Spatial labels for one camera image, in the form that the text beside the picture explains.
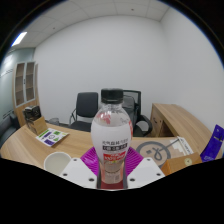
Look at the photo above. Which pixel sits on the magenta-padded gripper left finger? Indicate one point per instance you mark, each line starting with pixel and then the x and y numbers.
pixel 80 171

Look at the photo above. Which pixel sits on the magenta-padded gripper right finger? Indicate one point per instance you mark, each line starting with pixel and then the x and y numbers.
pixel 144 171

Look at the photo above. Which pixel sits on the clear drink bottle black cap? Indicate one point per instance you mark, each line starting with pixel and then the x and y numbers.
pixel 111 136

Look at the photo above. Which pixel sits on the flat box with round print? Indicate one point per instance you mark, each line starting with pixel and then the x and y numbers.
pixel 155 151

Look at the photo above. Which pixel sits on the white paper cup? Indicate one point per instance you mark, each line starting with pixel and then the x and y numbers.
pixel 56 162

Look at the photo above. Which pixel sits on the orange-brown carton box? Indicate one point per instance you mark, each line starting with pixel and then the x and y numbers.
pixel 180 164

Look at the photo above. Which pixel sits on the white green purple leaflet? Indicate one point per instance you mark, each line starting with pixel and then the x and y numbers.
pixel 51 136

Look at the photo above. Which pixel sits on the grey mesh office chair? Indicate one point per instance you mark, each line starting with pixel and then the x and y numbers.
pixel 138 113

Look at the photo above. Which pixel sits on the wooden side desk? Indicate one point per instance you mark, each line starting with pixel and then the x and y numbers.
pixel 180 120

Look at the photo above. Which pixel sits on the black office chair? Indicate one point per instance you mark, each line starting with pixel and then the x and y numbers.
pixel 86 106

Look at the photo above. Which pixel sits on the purple plastic package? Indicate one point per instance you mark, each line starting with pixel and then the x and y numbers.
pixel 215 143

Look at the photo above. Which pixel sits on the wooden glass-door cabinet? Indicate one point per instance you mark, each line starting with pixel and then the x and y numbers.
pixel 25 110

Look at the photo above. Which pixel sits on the black sofa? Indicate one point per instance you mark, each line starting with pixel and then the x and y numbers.
pixel 7 128

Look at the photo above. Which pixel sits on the rectangular ceiling light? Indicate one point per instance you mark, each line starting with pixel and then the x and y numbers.
pixel 19 39

